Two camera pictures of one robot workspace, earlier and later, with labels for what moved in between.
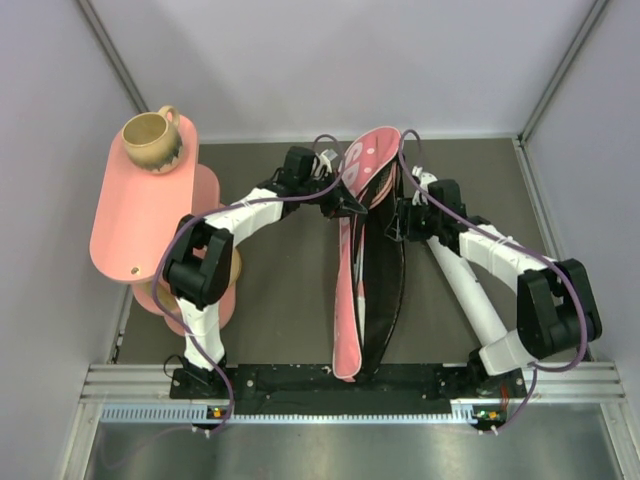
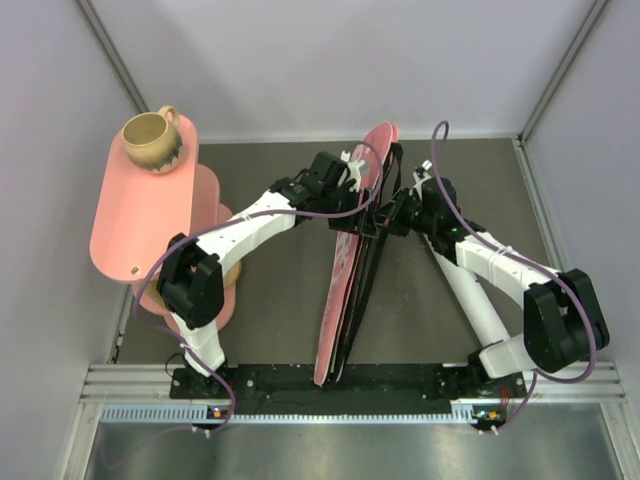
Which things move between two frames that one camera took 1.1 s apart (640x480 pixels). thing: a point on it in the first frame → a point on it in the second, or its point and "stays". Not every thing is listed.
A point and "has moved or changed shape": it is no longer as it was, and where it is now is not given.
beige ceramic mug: (153, 141) stays
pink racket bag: (371, 256) has moved or changed shape
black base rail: (470, 387) stays
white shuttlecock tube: (477, 308) stays
